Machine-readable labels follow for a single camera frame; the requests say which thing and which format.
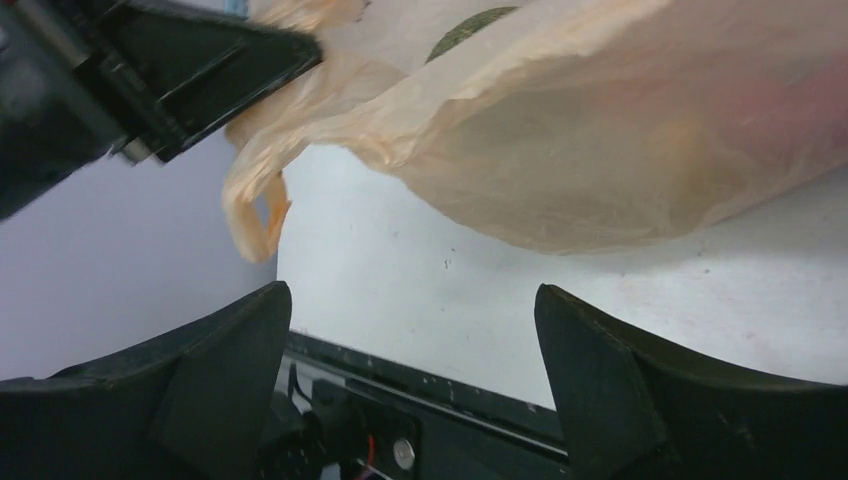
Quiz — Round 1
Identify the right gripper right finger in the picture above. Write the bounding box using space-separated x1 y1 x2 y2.
534 285 847 479

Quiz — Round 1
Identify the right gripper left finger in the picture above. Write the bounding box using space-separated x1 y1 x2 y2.
1 281 292 479

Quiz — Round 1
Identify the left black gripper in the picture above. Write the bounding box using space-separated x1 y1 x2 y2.
1 1 322 219

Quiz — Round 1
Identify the translucent orange plastic bag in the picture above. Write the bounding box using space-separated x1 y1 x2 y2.
222 1 847 262

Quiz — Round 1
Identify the green netted melon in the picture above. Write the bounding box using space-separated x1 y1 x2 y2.
425 6 518 63

